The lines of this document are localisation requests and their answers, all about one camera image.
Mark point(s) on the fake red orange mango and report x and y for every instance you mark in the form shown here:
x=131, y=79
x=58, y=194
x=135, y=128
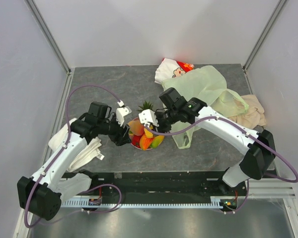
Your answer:
x=145, y=142

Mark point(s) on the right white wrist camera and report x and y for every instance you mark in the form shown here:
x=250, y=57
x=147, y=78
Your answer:
x=148, y=117

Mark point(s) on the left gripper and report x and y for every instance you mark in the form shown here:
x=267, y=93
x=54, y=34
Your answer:
x=121, y=136

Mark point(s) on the pink plate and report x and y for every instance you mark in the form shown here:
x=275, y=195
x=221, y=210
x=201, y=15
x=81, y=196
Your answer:
x=142, y=138

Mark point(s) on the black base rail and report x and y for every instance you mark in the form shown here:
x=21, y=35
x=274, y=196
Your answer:
x=204, y=183

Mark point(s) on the fake peach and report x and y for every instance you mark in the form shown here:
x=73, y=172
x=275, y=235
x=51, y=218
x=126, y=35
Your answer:
x=136, y=128

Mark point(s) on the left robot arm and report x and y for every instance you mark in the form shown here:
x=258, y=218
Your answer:
x=43, y=193

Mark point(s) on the fake red bell pepper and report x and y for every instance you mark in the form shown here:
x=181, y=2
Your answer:
x=136, y=141

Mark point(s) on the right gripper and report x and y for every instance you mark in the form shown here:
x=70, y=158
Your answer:
x=162, y=128

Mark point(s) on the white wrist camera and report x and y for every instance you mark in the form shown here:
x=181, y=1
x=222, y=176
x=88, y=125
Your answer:
x=121, y=112
x=148, y=117

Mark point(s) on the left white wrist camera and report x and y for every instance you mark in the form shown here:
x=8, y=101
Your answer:
x=121, y=112

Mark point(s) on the green avocado print plastic bag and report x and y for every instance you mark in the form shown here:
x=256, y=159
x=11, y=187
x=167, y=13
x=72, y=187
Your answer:
x=207, y=84

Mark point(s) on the slotted cable duct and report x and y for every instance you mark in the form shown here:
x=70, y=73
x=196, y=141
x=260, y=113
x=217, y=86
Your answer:
x=84, y=202

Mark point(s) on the white red cartoon bag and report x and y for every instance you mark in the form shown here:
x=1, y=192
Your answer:
x=170, y=68

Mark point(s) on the beige crumpled cloth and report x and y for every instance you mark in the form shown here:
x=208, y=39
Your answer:
x=254, y=115

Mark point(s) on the fake pineapple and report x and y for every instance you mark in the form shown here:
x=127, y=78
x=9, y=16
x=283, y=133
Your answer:
x=146, y=105

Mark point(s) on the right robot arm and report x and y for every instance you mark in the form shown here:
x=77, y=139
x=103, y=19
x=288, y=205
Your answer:
x=256, y=147

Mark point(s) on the small yellow fake fruit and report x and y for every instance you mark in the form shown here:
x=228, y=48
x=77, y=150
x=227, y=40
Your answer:
x=148, y=133

